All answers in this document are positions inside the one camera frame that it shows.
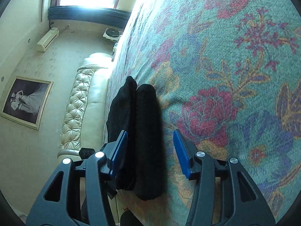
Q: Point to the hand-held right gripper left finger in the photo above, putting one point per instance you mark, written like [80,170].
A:
[118,150]

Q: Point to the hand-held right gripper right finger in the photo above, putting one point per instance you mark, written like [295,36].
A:
[182,153]

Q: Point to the black pants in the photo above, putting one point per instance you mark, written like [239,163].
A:
[147,134]

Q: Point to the cream tufted headboard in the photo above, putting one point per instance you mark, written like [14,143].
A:
[77,103]

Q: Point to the dark cloth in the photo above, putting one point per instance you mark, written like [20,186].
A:
[129,220]

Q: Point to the floral bedspread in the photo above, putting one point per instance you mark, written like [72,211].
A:
[223,63]

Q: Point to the white round-grille appliance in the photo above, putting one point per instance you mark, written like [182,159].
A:
[112,33]

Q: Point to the white air conditioner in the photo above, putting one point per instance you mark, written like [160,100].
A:
[47,40]

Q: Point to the blue curtain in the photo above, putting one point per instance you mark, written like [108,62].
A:
[89,15]

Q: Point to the framed wall photograph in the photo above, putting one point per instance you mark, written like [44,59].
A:
[25,101]

